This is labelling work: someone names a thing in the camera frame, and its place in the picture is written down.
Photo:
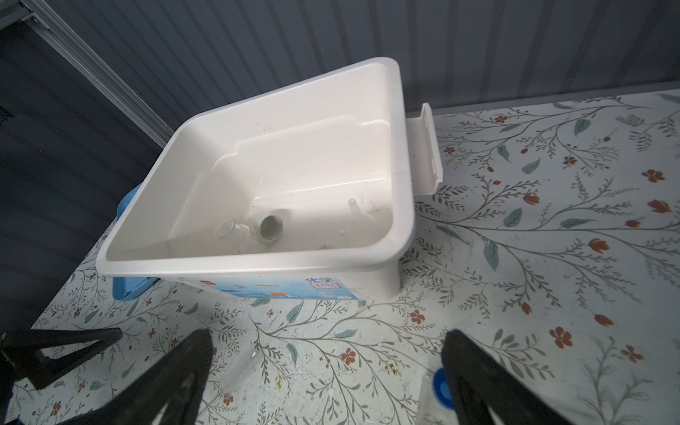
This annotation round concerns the blue capped test tube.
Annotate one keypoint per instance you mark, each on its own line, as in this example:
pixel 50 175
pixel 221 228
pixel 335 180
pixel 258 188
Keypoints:
pixel 436 402

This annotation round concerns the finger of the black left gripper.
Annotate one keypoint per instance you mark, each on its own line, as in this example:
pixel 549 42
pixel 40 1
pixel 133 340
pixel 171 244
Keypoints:
pixel 43 356

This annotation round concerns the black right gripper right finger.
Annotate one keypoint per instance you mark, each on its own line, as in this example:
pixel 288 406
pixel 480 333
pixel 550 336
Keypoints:
pixel 482 389

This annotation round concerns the white plastic storage bin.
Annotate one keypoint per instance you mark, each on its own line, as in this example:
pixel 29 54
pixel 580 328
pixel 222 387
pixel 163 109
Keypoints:
pixel 300 152

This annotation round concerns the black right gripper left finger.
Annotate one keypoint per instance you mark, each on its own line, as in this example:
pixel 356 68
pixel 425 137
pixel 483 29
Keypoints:
pixel 170 390

